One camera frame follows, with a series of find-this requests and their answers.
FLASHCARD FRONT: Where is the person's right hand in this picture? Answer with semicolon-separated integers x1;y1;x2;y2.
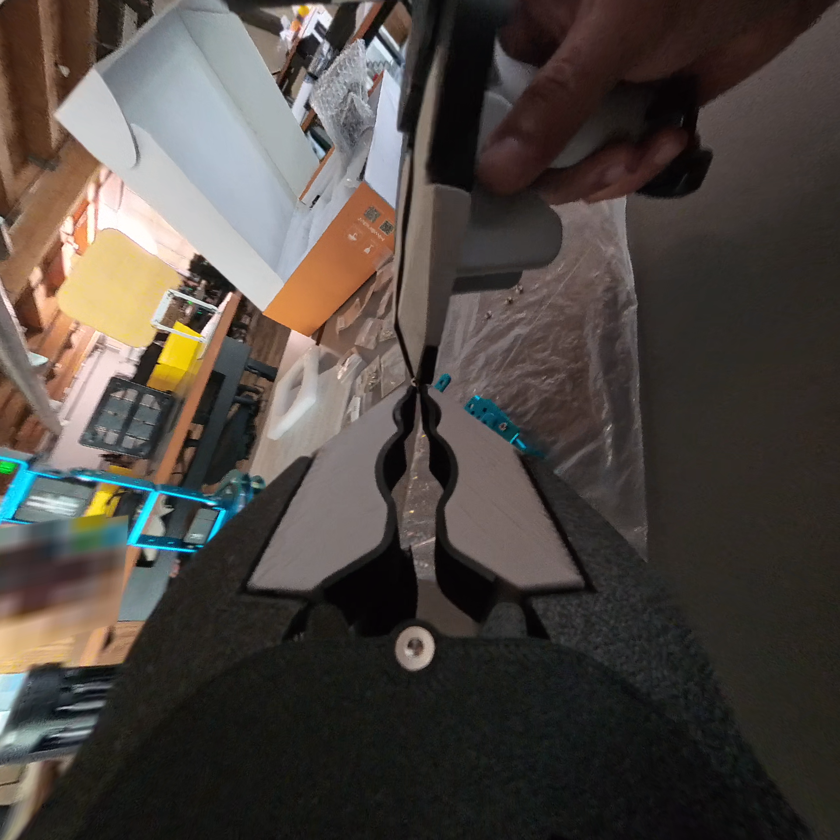
476;0;816;207

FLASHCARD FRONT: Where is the yellow bin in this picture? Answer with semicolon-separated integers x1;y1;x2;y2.
147;320;206;393

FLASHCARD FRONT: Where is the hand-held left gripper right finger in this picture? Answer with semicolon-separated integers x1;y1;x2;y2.
420;387;587;595

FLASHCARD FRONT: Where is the black crate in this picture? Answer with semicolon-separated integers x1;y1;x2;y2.
79;376;179;462

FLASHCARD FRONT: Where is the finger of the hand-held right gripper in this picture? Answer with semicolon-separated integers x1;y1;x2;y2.
394;184;565;389

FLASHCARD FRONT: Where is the bubble wrap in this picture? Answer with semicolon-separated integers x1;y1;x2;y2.
307;38;376;142

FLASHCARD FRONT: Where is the blue metal bracket assembly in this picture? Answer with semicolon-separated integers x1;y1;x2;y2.
432;373;547;460

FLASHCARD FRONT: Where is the black slotted cylinder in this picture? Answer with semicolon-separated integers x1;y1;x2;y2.
0;664;119;765

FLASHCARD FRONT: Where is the yellow wall panel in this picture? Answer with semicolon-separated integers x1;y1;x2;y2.
56;226;170;350

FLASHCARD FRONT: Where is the group of small hardware bags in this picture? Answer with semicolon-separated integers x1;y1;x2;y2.
315;269;421;401

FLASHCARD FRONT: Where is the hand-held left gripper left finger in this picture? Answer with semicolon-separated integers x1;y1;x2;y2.
246;387;403;595

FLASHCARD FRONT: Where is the white foam frame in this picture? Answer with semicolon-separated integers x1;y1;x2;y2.
266;344;368;441

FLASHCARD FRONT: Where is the clear plastic bag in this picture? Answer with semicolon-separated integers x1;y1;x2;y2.
400;197;651;559

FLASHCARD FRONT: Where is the orange cardboard box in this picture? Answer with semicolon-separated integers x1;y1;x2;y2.
56;0;400;337

